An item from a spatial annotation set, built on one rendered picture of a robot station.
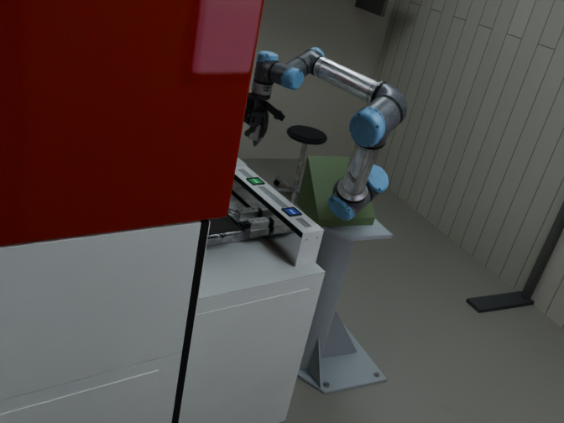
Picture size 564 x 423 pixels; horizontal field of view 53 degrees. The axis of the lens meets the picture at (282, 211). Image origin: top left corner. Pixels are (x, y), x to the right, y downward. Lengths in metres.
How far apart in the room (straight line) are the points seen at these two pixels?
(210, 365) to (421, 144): 3.26
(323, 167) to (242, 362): 0.87
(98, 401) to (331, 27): 4.02
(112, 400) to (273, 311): 0.67
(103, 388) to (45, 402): 0.14
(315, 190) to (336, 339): 0.87
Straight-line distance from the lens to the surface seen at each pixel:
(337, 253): 2.46
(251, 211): 2.15
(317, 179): 2.38
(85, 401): 1.57
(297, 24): 4.90
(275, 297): 1.97
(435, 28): 4.87
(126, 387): 1.59
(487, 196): 4.33
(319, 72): 2.11
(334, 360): 2.96
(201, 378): 2.03
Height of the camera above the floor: 1.87
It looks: 26 degrees down
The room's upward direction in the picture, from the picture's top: 12 degrees clockwise
